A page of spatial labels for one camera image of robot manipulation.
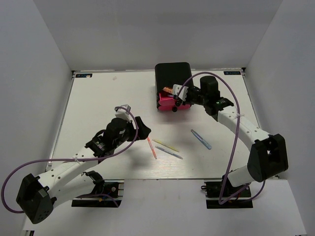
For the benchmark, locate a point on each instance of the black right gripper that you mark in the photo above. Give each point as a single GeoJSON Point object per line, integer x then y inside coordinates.
{"type": "Point", "coordinates": [190, 89]}

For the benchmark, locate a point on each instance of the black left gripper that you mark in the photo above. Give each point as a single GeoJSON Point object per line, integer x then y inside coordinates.
{"type": "Point", "coordinates": [143, 131]}

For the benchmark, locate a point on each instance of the orange highlighter pen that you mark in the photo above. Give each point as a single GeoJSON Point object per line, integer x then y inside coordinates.
{"type": "Point", "coordinates": [152, 148]}

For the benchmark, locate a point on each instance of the orange correction tape dispenser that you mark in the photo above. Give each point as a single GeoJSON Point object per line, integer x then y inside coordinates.
{"type": "Point", "coordinates": [168, 90]}

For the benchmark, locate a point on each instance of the yellow highlighter pen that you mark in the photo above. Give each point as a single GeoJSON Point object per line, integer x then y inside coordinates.
{"type": "Point", "coordinates": [166, 145]}

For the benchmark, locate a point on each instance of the black pink drawer organizer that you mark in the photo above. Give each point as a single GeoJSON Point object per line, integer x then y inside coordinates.
{"type": "Point", "coordinates": [166, 75]}

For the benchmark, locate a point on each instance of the light blue utility knife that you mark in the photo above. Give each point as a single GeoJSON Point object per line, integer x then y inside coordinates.
{"type": "Point", "coordinates": [202, 140]}

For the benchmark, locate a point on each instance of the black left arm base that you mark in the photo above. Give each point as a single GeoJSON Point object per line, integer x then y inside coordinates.
{"type": "Point", "coordinates": [105, 193]}

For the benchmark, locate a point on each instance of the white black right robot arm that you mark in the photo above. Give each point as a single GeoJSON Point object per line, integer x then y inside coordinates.
{"type": "Point", "coordinates": [268, 153]}

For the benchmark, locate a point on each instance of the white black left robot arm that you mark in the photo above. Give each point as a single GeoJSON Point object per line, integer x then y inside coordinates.
{"type": "Point", "coordinates": [39, 195]}

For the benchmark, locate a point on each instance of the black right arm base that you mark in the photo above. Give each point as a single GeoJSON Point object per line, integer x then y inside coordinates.
{"type": "Point", "coordinates": [212, 191]}

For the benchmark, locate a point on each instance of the blue highlighter pen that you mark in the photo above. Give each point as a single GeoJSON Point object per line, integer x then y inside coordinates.
{"type": "Point", "coordinates": [169, 152]}

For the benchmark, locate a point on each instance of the blue label sticker right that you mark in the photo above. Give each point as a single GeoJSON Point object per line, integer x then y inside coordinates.
{"type": "Point", "coordinates": [232, 73]}

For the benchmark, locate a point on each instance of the blue label sticker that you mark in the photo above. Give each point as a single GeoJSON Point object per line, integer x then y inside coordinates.
{"type": "Point", "coordinates": [85, 75]}
{"type": "Point", "coordinates": [232, 73]}

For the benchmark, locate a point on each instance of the blue label sticker left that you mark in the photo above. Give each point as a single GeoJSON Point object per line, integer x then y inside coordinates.
{"type": "Point", "coordinates": [85, 75]}

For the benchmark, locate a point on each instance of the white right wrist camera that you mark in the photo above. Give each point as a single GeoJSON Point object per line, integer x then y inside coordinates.
{"type": "Point", "coordinates": [180, 92]}

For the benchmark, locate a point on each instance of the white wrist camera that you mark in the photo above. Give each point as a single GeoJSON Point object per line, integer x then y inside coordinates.
{"type": "Point", "coordinates": [180, 92]}
{"type": "Point", "coordinates": [123, 112]}

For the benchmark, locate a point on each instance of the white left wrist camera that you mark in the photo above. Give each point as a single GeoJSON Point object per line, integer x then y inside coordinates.
{"type": "Point", "coordinates": [123, 112]}

